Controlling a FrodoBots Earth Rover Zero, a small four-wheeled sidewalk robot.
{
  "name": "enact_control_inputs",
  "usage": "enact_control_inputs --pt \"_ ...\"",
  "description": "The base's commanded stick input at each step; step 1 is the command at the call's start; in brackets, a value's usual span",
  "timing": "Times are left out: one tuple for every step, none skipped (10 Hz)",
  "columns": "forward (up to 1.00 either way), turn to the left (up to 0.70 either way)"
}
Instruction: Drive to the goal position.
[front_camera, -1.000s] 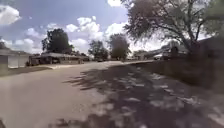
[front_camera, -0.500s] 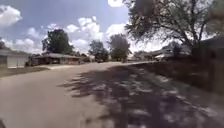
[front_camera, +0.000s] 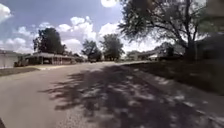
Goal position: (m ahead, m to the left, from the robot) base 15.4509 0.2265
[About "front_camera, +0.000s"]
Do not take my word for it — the tall dark tree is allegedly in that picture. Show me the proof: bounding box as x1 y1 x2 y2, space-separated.
99 33 126 62

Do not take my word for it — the small dark tree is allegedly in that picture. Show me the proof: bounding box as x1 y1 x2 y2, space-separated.
81 39 103 62

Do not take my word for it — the low pale house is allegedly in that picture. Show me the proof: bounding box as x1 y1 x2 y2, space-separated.
125 49 162 62

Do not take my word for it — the grey asphalt road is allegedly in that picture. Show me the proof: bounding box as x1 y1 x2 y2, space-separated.
0 60 224 128

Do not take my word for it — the low house with carport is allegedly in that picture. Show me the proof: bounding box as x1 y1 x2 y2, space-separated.
24 51 85 66

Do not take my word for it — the dark round tree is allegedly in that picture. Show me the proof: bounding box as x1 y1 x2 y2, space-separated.
32 27 68 56

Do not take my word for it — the grass lawn beside kerb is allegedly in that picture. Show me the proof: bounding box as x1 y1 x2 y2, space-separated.
122 59 224 96

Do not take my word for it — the large spreading tree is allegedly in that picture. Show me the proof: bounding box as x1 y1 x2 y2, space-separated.
117 0 224 63

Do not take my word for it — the pale concrete kerb strip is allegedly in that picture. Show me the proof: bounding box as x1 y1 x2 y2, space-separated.
123 63 224 128

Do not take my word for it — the grass verge by houses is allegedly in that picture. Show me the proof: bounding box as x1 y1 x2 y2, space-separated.
0 64 68 77

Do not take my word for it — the dark building behind tree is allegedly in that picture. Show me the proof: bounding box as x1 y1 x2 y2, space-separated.
195 32 224 62

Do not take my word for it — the white house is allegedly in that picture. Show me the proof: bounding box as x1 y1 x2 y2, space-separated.
0 49 25 70

